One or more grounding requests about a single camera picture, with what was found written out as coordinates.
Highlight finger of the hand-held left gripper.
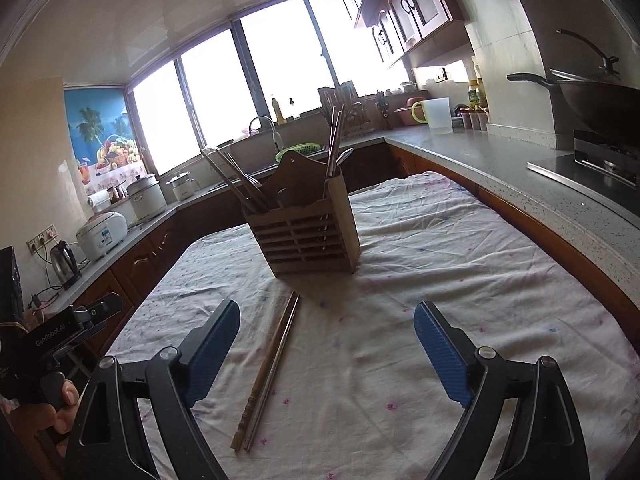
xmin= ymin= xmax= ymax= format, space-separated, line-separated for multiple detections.
xmin=72 ymin=292 xmax=125 ymax=335

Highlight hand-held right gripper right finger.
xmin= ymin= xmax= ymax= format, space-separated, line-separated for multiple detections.
xmin=413 ymin=301 xmax=593 ymax=480

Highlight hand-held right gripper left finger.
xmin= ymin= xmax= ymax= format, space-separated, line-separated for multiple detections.
xmin=65 ymin=299 xmax=242 ymax=480

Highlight ribbed wooden chopstick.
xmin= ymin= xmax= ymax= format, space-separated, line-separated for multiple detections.
xmin=230 ymin=289 xmax=297 ymax=451

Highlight metal chopstick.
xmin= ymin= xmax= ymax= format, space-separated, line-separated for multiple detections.
xmin=244 ymin=292 xmax=302 ymax=453
xmin=325 ymin=106 xmax=338 ymax=181
xmin=327 ymin=104 xmax=347 ymax=181

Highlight wooden utensil holder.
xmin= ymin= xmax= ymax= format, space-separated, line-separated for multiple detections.
xmin=242 ymin=151 xmax=362 ymax=279

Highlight plain wooden chopstick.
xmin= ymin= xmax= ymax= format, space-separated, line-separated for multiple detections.
xmin=224 ymin=151 xmax=273 ymax=208
xmin=200 ymin=147 xmax=261 ymax=213
xmin=207 ymin=146 xmax=268 ymax=211

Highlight person's left hand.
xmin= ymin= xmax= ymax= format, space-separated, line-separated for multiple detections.
xmin=9 ymin=379 xmax=82 ymax=458

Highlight steel electric kettle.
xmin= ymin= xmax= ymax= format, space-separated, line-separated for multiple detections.
xmin=50 ymin=240 xmax=83 ymax=291

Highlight white rice cooker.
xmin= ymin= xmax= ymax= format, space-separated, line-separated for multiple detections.
xmin=76 ymin=211 xmax=128 ymax=261

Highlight floral white table cloth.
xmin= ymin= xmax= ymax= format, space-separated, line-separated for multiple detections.
xmin=102 ymin=170 xmax=640 ymax=480

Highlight white cooker pot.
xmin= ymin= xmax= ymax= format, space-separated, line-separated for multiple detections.
xmin=112 ymin=195 xmax=138 ymax=226

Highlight large white electric pot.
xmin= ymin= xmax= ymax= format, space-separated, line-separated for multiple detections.
xmin=126 ymin=174 xmax=168 ymax=223

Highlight wooden base cabinets with counter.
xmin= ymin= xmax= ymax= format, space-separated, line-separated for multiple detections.
xmin=30 ymin=122 xmax=640 ymax=361

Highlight green plastic basket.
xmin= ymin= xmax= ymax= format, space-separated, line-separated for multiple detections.
xmin=276 ymin=142 xmax=321 ymax=163

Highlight metal spoon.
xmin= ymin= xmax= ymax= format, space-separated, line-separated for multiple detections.
xmin=330 ymin=147 xmax=356 ymax=181

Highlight spice jar set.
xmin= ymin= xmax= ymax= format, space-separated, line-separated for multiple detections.
xmin=457 ymin=107 xmax=490 ymax=132

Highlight curved metal faucet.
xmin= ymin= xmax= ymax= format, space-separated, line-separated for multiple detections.
xmin=248 ymin=115 xmax=283 ymax=153

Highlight gas stove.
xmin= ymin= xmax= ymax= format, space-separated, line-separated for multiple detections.
xmin=526 ymin=130 xmax=640 ymax=201

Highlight dark knife holder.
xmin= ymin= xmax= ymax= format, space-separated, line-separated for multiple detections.
xmin=375 ymin=89 xmax=396 ymax=131

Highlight dish rack with dishes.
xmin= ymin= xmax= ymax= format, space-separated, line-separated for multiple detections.
xmin=317 ymin=81 xmax=371 ymax=133

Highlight kitchen window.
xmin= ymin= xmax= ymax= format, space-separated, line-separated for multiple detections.
xmin=127 ymin=0 xmax=416 ymax=176

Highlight black wok with lid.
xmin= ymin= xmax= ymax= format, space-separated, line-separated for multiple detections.
xmin=506 ymin=29 xmax=640 ymax=141

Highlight wall socket strip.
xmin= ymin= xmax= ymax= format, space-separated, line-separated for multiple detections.
xmin=27 ymin=227 xmax=58 ymax=256

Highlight small white pot with handle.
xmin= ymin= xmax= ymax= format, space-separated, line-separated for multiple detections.
xmin=166 ymin=171 xmax=201 ymax=202

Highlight fruit and palm wall poster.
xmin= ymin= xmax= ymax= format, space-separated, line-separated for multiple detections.
xmin=64 ymin=87 xmax=146 ymax=196

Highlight clear jug with green handle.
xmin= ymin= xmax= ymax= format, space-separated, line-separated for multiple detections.
xmin=411 ymin=97 xmax=453 ymax=135

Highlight wooden wall cabinets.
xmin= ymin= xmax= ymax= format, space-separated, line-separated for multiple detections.
xmin=325 ymin=0 xmax=473 ymax=68

